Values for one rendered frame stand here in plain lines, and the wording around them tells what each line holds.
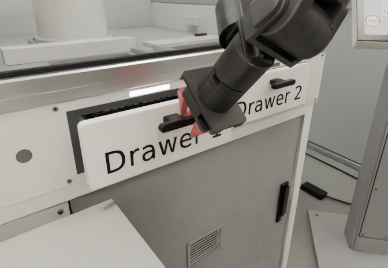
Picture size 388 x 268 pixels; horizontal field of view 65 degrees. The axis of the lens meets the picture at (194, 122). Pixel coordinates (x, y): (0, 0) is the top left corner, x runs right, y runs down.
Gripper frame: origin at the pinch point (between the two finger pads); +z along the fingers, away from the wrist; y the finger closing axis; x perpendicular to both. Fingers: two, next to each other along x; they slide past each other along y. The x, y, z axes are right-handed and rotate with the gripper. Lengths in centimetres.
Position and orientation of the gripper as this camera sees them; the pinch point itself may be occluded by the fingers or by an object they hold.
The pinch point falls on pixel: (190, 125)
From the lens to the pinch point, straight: 51.4
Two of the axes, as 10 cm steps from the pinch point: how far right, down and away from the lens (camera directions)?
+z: -4.0, 4.8, 7.8
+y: -4.5, -8.5, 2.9
